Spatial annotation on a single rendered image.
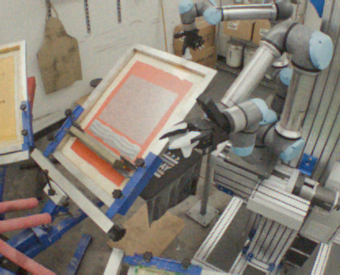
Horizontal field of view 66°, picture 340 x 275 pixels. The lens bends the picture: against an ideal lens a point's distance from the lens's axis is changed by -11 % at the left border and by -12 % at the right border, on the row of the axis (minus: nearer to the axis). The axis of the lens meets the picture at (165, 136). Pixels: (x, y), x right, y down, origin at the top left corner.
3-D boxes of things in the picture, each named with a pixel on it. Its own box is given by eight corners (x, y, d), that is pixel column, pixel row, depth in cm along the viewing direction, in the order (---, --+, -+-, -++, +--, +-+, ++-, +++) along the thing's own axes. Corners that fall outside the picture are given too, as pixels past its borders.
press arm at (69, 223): (160, 156, 191) (160, 150, 187) (167, 160, 188) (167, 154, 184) (-7, 274, 120) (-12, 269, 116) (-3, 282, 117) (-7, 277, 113)
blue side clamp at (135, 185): (155, 155, 132) (149, 150, 126) (163, 160, 130) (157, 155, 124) (116, 209, 128) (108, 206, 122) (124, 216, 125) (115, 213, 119)
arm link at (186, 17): (195, 3, 133) (178, 7, 133) (198, 22, 141) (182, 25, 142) (192, -3, 138) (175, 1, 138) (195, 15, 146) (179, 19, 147)
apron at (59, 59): (81, 77, 351) (70, -6, 285) (84, 78, 347) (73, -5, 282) (44, 94, 320) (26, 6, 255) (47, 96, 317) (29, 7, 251)
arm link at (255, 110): (267, 125, 91) (272, 103, 86) (243, 137, 87) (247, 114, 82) (250, 114, 97) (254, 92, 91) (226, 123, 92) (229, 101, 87)
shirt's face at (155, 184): (151, 126, 202) (151, 126, 202) (202, 155, 179) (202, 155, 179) (97, 161, 175) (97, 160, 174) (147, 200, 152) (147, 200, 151)
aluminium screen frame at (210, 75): (136, 46, 168) (133, 41, 165) (219, 75, 137) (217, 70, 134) (52, 153, 155) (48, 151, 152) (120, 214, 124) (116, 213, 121)
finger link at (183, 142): (178, 167, 74) (201, 151, 79) (176, 147, 71) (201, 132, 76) (169, 162, 76) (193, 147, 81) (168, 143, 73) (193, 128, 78)
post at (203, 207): (201, 200, 271) (210, 114, 211) (219, 212, 259) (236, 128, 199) (185, 214, 258) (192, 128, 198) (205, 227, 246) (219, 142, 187)
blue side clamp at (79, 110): (84, 110, 162) (78, 104, 156) (90, 113, 159) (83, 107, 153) (53, 153, 157) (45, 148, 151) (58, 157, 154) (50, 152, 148)
